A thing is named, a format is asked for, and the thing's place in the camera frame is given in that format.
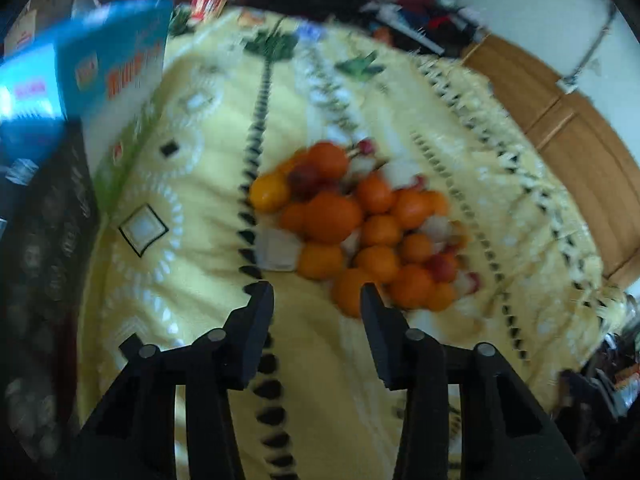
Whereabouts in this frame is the yellow patterned blanket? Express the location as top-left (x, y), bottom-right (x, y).
top-left (75, 7), bottom-right (628, 480)

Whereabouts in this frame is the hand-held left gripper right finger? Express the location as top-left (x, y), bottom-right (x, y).
top-left (360, 282), bottom-right (586, 480)

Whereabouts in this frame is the white foam piece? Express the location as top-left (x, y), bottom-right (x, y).
top-left (254, 229), bottom-right (303, 272)
top-left (420, 216), bottom-right (453, 242)
top-left (382, 160), bottom-right (421, 190)

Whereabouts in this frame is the red snack packet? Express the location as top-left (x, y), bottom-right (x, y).
top-left (191, 0), bottom-right (229, 25)

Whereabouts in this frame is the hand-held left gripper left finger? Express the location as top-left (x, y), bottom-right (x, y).
top-left (60, 280), bottom-right (276, 480)

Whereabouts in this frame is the pile of oranges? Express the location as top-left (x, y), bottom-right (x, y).
top-left (248, 141), bottom-right (461, 318)

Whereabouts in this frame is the hanging charger cable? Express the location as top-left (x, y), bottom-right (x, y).
top-left (559, 4), bottom-right (618, 93)

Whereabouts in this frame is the blue and white carton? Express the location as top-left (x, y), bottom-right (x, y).
top-left (0, 0), bottom-right (174, 213)

